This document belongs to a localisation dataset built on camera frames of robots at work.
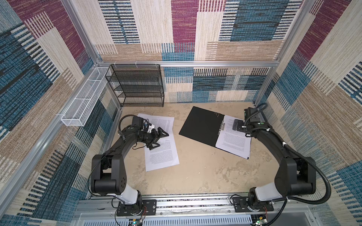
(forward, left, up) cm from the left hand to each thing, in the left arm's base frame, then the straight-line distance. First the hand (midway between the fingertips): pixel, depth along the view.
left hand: (164, 137), depth 86 cm
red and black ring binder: (+16, -28, -12) cm, 34 cm away
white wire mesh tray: (+1, +40, +21) cm, 45 cm away
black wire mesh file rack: (+45, +23, +4) cm, 51 cm away
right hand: (+5, -49, +1) cm, 49 cm away
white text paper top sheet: (-6, +1, -13) cm, 15 cm away
